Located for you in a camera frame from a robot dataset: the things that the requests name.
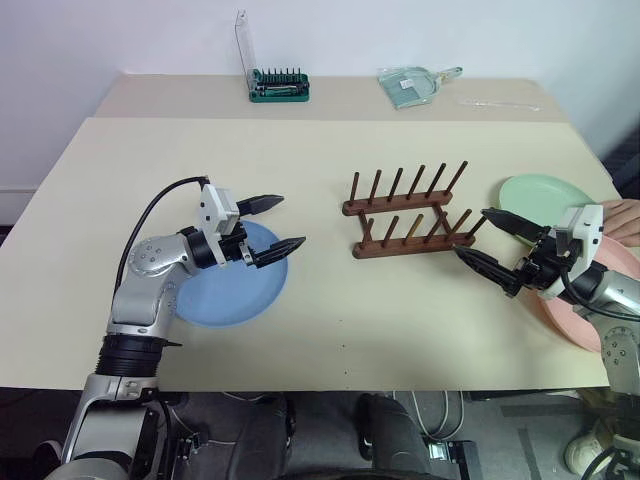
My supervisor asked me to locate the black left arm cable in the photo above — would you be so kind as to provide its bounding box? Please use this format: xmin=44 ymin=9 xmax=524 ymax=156
xmin=115 ymin=175 xmax=210 ymax=296

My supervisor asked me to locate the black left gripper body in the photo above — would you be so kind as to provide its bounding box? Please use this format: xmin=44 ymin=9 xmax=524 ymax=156
xmin=218 ymin=221 xmax=262 ymax=271

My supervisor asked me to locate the green screwdriver bit set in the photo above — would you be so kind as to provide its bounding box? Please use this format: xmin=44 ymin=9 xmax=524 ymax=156
xmin=233 ymin=8 xmax=312 ymax=105

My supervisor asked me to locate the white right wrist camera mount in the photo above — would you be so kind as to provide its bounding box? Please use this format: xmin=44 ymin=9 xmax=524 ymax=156
xmin=543 ymin=202 xmax=606 ymax=302

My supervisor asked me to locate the white sneaker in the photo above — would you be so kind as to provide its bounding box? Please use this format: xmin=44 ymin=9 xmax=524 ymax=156
xmin=564 ymin=419 xmax=619 ymax=476

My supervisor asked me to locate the green plate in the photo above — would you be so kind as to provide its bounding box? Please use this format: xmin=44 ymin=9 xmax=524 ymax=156
xmin=498 ymin=173 xmax=599 ymax=237

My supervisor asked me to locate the white black camera device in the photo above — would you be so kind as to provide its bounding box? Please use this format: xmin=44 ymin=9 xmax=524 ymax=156
xmin=196 ymin=183 xmax=242 ymax=269

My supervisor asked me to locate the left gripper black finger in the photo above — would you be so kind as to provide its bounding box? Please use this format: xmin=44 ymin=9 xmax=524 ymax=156
xmin=236 ymin=194 xmax=286 ymax=217
xmin=251 ymin=235 xmax=307 ymax=271

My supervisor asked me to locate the blue plate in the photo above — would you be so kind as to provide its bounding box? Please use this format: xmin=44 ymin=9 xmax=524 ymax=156
xmin=172 ymin=219 xmax=290 ymax=329

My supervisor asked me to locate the khaki trouser leg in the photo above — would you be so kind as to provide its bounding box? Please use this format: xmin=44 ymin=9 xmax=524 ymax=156
xmin=579 ymin=389 xmax=640 ymax=436

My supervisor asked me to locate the dark grey rounded shape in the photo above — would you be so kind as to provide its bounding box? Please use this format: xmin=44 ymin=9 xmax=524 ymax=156
xmin=354 ymin=392 xmax=431 ymax=476
xmin=169 ymin=392 xmax=296 ymax=480

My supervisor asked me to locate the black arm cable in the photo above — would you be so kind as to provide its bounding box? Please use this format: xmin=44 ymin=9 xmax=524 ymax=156
xmin=558 ymin=252 xmax=640 ymax=321
xmin=115 ymin=175 xmax=210 ymax=296

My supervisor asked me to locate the person's bare hand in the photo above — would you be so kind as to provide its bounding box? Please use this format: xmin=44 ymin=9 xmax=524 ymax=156
xmin=599 ymin=198 xmax=640 ymax=242

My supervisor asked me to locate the black bracket with metal clip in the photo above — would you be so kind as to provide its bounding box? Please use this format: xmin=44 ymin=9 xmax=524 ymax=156
xmin=422 ymin=439 xmax=484 ymax=480

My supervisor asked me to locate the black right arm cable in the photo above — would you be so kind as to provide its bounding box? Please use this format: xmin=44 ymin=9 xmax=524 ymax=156
xmin=558 ymin=252 xmax=640 ymax=321

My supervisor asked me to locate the clear plastic wrapped stick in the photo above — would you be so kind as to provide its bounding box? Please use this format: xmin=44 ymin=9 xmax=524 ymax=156
xmin=457 ymin=97 xmax=544 ymax=112

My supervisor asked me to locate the wooden dish rack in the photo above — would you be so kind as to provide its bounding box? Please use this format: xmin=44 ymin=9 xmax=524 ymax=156
xmin=342 ymin=159 xmax=489 ymax=260

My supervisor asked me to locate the clear green dustpan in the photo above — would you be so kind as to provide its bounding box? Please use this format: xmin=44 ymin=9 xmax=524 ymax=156
xmin=377 ymin=66 xmax=464 ymax=110

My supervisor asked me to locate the white cable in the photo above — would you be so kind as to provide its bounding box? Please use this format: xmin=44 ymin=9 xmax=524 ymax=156
xmin=407 ymin=389 xmax=466 ymax=444

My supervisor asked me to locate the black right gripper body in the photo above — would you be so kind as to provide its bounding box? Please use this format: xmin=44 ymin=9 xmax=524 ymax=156
xmin=516 ymin=226 xmax=572 ymax=297

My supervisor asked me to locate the pink plate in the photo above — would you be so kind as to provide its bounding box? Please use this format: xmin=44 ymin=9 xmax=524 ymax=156
xmin=537 ymin=234 xmax=640 ymax=354

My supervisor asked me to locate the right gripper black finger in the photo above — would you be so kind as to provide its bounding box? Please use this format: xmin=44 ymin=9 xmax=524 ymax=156
xmin=481 ymin=208 xmax=550 ymax=245
xmin=452 ymin=246 xmax=522 ymax=297

